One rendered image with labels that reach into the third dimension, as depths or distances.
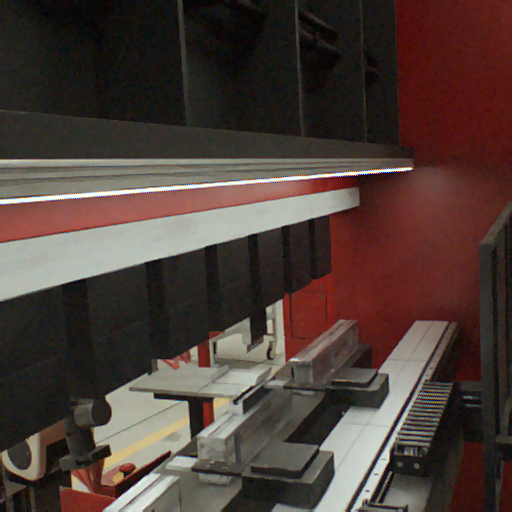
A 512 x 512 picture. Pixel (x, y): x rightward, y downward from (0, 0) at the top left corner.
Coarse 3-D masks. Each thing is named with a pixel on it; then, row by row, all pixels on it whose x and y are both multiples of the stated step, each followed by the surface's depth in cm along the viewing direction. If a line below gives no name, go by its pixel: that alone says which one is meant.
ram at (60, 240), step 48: (144, 192) 104; (192, 192) 119; (240, 192) 138; (288, 192) 164; (336, 192) 203; (0, 240) 76; (48, 240) 84; (96, 240) 93; (144, 240) 104; (192, 240) 119; (0, 288) 76
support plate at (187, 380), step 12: (156, 372) 169; (168, 372) 168; (180, 372) 167; (192, 372) 167; (204, 372) 166; (240, 372) 165; (252, 372) 164; (144, 384) 159; (156, 384) 159; (168, 384) 158; (180, 384) 158; (192, 384) 157; (204, 384) 157; (216, 384) 156; (228, 384) 156; (204, 396) 151; (216, 396) 150; (228, 396) 149
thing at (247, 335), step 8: (256, 312) 153; (264, 312) 157; (248, 320) 149; (256, 320) 153; (264, 320) 157; (248, 328) 149; (256, 328) 153; (264, 328) 157; (248, 336) 150; (256, 336) 153; (248, 344) 150; (256, 344) 155; (248, 352) 151
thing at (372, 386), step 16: (352, 368) 150; (272, 384) 152; (288, 384) 152; (304, 384) 151; (320, 384) 150; (336, 384) 143; (352, 384) 142; (368, 384) 141; (384, 384) 145; (336, 400) 142; (352, 400) 141; (368, 400) 140
